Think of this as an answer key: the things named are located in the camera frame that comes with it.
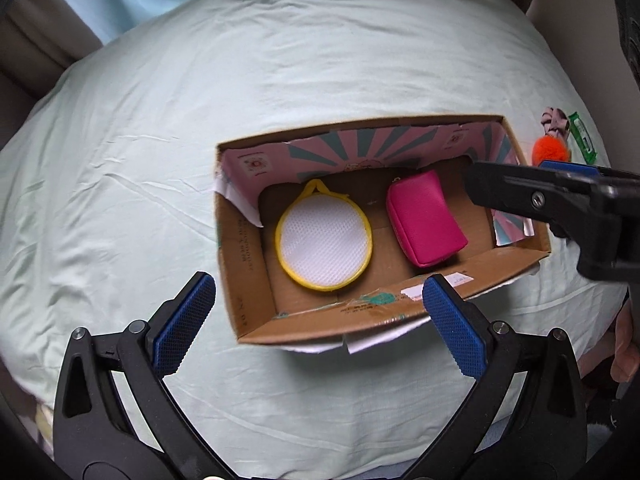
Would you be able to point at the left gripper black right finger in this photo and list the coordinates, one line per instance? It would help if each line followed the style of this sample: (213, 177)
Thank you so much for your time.
(524, 417)

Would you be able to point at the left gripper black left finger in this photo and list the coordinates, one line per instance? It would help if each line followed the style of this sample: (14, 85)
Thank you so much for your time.
(114, 417)

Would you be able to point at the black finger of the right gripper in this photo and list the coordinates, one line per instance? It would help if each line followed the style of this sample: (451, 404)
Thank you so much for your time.
(528, 191)
(570, 166)

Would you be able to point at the green wet wipes pack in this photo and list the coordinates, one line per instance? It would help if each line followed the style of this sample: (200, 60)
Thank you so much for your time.
(582, 138)

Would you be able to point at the pink leather pouch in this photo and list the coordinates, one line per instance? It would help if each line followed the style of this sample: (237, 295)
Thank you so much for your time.
(426, 230)

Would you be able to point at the white mesh yellow-trimmed pouch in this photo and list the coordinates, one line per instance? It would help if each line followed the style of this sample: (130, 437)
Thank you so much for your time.
(323, 240)

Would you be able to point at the person's right hand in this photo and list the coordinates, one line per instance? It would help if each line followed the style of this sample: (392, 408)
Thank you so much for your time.
(626, 353)

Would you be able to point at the orange fluffy pompom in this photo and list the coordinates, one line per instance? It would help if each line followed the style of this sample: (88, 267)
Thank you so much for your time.
(550, 149)

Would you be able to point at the pink striped cloth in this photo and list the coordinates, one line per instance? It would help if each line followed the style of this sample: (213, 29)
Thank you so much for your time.
(555, 122)

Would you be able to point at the cardboard box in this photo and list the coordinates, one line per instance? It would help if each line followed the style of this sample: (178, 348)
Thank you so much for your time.
(258, 177)

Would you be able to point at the pale green bed sheet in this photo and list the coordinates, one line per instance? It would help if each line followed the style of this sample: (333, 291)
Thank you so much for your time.
(216, 231)

